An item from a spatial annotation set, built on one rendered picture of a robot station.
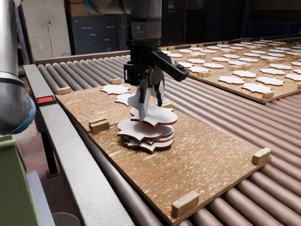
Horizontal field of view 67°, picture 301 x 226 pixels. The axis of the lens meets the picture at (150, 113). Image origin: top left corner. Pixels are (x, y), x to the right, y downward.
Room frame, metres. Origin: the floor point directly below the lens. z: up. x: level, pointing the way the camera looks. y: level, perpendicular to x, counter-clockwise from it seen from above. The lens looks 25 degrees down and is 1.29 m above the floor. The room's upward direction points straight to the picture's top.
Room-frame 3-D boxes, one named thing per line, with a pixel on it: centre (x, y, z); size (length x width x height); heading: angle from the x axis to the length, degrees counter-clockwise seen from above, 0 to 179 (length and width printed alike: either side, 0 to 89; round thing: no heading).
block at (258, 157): (0.49, -0.28, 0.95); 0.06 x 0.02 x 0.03; 126
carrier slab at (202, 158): (0.57, -0.06, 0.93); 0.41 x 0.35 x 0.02; 36
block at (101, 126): (0.65, 0.16, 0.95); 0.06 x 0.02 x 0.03; 126
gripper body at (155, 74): (0.61, 0.02, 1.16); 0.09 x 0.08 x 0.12; 60
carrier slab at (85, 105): (0.91, 0.17, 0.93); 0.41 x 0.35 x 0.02; 35
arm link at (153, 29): (0.61, 0.01, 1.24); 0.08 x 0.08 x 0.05
